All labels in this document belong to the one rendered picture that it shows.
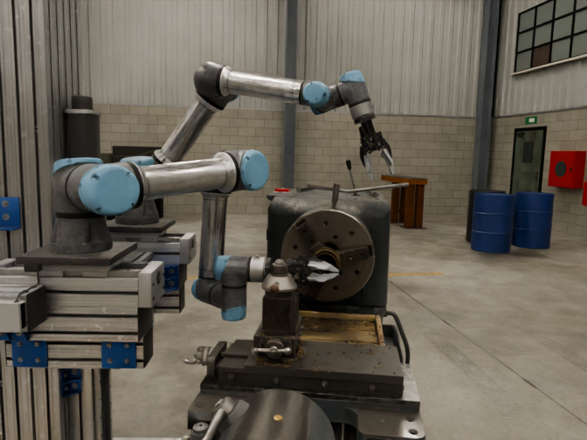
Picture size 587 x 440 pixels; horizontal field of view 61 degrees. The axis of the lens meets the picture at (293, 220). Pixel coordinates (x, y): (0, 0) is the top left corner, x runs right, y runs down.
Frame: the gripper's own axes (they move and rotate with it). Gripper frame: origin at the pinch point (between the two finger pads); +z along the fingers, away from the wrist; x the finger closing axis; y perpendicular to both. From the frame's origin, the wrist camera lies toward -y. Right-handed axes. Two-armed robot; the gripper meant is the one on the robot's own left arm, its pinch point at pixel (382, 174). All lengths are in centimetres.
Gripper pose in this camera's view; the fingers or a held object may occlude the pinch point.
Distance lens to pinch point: 171.4
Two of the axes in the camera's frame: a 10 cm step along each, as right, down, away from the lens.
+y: -1.2, 1.3, -9.8
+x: 9.4, -3.0, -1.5
